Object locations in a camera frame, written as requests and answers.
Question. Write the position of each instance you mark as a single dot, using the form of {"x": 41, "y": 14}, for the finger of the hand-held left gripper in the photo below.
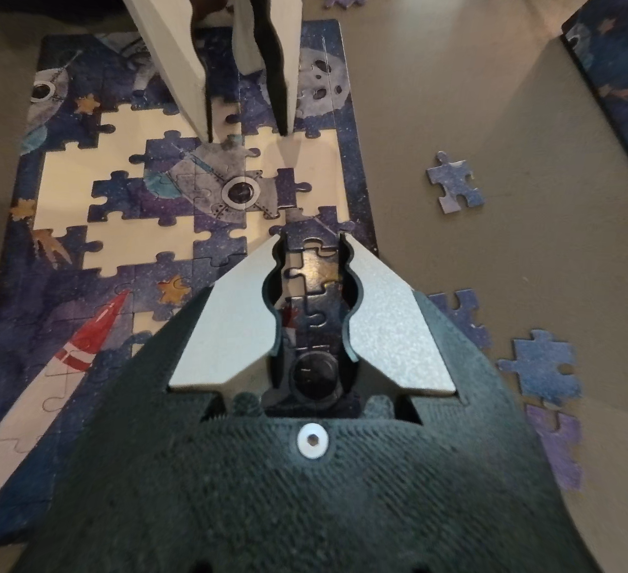
{"x": 157, "y": 18}
{"x": 287, "y": 18}

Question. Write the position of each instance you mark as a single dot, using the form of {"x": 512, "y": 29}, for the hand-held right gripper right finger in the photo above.
{"x": 397, "y": 337}

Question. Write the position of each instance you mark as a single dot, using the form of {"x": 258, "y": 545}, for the blue jigsaw puzzle piece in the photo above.
{"x": 456, "y": 185}
{"x": 466, "y": 317}
{"x": 539, "y": 367}

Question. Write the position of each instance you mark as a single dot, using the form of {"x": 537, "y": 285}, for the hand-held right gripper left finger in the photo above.
{"x": 230, "y": 332}

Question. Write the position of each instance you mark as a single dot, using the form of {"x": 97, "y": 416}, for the illustrated puzzle box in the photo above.
{"x": 603, "y": 52}

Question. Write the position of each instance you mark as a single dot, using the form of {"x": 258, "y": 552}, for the space jigsaw puzzle board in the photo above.
{"x": 147, "y": 165}

